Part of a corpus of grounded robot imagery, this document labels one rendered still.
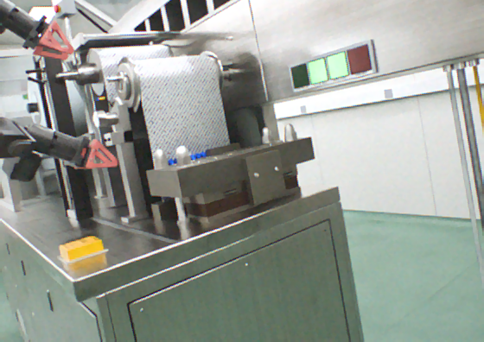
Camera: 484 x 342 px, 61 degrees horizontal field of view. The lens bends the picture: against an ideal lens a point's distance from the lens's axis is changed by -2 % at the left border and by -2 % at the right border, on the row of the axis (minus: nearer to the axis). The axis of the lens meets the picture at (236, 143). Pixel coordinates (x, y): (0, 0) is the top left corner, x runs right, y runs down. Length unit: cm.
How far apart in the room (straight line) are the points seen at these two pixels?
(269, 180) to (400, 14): 45
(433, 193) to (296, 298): 275
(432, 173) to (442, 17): 285
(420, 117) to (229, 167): 277
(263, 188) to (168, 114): 32
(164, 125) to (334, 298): 61
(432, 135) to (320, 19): 264
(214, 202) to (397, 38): 51
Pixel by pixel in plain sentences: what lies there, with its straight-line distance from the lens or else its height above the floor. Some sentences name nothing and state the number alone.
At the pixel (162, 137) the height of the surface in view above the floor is 110.
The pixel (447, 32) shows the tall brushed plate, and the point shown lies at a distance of 84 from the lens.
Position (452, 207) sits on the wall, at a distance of 364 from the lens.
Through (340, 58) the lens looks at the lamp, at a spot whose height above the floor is 120.
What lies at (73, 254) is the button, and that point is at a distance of 88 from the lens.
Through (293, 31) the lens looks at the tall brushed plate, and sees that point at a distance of 107.
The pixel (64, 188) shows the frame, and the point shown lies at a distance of 148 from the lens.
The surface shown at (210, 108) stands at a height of 115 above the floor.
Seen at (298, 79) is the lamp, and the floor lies 118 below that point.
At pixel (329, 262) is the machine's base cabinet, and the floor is 72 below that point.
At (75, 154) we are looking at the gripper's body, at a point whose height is 110.
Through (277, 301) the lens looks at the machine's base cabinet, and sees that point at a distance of 98.
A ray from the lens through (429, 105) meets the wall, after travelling 353.
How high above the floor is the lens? 110
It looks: 3 degrees down
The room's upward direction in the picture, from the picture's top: 11 degrees counter-clockwise
